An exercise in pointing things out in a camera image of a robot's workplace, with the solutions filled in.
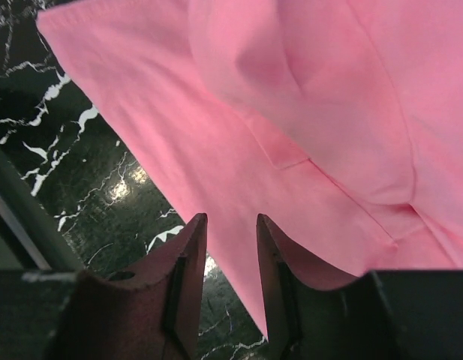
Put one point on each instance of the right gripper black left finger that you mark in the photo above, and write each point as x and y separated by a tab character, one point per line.
149	310

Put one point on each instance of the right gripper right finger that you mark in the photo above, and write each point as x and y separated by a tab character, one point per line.
315	311

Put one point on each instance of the pink t-shirt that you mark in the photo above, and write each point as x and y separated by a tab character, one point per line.
340	120

